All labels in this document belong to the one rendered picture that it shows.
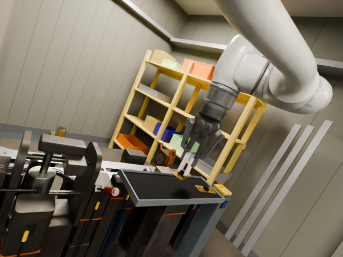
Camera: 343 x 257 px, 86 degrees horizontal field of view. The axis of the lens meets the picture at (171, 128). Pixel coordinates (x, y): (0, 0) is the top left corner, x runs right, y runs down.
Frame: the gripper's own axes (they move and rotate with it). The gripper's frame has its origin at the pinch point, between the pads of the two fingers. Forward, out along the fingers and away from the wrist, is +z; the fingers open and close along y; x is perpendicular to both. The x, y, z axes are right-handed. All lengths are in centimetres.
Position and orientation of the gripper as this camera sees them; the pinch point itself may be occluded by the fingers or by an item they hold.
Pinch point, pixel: (187, 163)
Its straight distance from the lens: 60.4
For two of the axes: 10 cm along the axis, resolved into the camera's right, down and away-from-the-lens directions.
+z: -4.2, 8.9, 1.6
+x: -4.5, -0.5, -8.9
